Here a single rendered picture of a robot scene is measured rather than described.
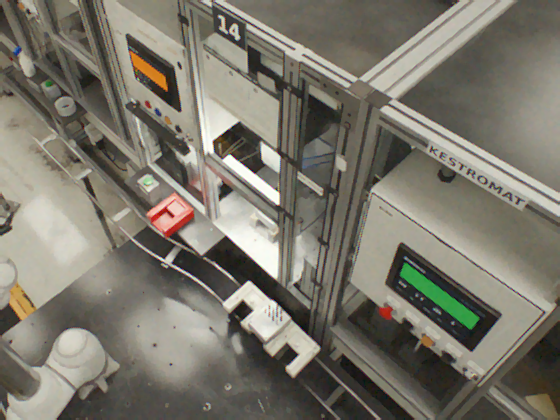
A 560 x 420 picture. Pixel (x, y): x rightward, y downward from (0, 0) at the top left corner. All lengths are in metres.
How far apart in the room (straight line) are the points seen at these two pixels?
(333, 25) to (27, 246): 2.64
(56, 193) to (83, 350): 1.82
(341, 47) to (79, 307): 1.65
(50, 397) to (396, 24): 1.62
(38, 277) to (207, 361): 1.47
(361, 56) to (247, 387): 1.40
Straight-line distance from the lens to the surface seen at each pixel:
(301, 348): 2.11
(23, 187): 3.89
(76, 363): 2.13
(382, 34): 1.38
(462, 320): 1.42
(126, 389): 2.31
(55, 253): 3.50
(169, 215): 2.34
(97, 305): 2.48
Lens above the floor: 2.84
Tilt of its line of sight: 50 degrees down
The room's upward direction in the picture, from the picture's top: 6 degrees counter-clockwise
